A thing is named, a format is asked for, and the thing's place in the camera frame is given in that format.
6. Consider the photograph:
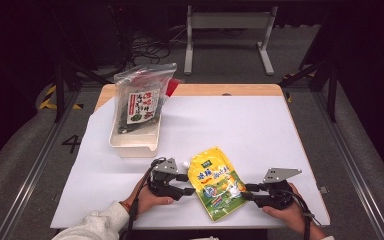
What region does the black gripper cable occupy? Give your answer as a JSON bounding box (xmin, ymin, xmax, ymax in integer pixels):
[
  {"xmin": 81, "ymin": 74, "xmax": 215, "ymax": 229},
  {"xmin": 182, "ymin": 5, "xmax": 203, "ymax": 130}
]
[
  {"xmin": 125, "ymin": 157, "xmax": 168, "ymax": 240},
  {"xmin": 279, "ymin": 189, "xmax": 323, "ymax": 240}
]

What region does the white divided plastic container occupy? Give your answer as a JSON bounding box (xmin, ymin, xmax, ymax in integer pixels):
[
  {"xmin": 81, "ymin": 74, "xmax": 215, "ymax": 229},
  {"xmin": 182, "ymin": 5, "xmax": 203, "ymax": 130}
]
[{"xmin": 109, "ymin": 99, "xmax": 163, "ymax": 159}]

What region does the white table sheet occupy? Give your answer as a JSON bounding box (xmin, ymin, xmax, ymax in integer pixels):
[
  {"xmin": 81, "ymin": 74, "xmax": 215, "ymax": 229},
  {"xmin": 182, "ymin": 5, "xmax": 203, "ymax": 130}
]
[{"xmin": 50, "ymin": 95, "xmax": 331, "ymax": 230}]

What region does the white metal table frame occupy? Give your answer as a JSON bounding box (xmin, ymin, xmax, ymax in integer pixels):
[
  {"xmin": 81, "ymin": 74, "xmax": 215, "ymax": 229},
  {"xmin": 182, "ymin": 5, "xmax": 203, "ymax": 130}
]
[{"xmin": 183, "ymin": 4, "xmax": 279, "ymax": 76}]

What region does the red and white food packet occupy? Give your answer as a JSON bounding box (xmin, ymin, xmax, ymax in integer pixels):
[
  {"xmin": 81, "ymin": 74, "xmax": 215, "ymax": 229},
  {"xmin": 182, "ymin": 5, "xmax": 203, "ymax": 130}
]
[{"xmin": 164, "ymin": 78, "xmax": 183, "ymax": 98}]

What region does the aluminium floor rail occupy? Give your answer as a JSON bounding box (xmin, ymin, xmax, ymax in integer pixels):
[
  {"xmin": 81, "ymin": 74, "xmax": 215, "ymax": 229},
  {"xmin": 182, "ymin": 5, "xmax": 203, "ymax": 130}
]
[
  {"xmin": 313, "ymin": 89, "xmax": 384, "ymax": 240},
  {"xmin": 0, "ymin": 89, "xmax": 81, "ymax": 240}
]

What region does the tangle of black floor cables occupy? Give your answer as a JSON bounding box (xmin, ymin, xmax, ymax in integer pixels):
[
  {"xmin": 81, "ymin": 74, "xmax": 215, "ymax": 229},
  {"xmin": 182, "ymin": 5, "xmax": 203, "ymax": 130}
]
[{"xmin": 119, "ymin": 26, "xmax": 188, "ymax": 84}]

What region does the person's right hand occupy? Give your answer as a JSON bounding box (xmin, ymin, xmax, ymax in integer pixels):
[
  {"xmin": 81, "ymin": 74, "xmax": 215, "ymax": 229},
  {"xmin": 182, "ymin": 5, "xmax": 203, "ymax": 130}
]
[{"xmin": 262, "ymin": 182, "xmax": 309, "ymax": 234}]

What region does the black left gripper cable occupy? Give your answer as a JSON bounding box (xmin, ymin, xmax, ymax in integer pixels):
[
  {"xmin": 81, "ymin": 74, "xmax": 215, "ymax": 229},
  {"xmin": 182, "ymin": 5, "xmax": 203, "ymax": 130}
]
[{"xmin": 125, "ymin": 157, "xmax": 168, "ymax": 240}]

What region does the yellow black hazard tape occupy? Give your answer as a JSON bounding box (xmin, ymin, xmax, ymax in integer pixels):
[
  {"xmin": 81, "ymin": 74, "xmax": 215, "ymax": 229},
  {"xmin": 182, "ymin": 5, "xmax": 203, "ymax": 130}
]
[{"xmin": 39, "ymin": 84, "xmax": 84, "ymax": 111}]

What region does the yellow spout pouch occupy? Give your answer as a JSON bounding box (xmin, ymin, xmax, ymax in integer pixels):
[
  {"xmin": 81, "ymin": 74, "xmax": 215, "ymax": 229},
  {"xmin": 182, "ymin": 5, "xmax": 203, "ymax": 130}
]
[{"xmin": 182, "ymin": 146, "xmax": 249, "ymax": 222}]

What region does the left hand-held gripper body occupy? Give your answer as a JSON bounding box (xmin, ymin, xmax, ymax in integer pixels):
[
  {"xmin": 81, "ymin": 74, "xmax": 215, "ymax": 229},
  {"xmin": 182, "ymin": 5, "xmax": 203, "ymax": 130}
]
[{"xmin": 147, "ymin": 157, "xmax": 185, "ymax": 201}]

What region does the black metal stand frame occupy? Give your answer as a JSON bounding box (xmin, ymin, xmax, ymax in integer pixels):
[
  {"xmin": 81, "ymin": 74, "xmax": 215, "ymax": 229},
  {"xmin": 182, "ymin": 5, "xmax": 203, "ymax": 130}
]
[
  {"xmin": 279, "ymin": 9, "xmax": 339, "ymax": 123},
  {"xmin": 51, "ymin": 9, "xmax": 114, "ymax": 124}
]

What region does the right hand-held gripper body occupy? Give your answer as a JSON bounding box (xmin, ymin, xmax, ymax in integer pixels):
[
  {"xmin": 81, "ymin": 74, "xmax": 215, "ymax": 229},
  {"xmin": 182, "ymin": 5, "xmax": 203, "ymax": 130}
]
[{"xmin": 256, "ymin": 167, "xmax": 303, "ymax": 211}]

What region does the clear bag of dried seaweed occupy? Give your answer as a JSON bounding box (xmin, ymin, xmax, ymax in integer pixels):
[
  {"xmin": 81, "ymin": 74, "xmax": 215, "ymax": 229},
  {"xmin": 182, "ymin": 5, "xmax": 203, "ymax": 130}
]
[{"xmin": 113, "ymin": 63, "xmax": 178, "ymax": 135}]

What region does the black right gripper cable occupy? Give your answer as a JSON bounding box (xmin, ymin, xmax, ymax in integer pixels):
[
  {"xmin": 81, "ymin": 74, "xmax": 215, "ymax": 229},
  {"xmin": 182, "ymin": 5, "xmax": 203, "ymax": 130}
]
[{"xmin": 279, "ymin": 189, "xmax": 323, "ymax": 240}]

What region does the person's left hand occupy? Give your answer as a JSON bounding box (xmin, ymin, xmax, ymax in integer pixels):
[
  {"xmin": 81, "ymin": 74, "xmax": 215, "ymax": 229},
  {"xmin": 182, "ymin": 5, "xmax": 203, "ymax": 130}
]
[{"xmin": 126, "ymin": 178, "xmax": 175, "ymax": 216}]

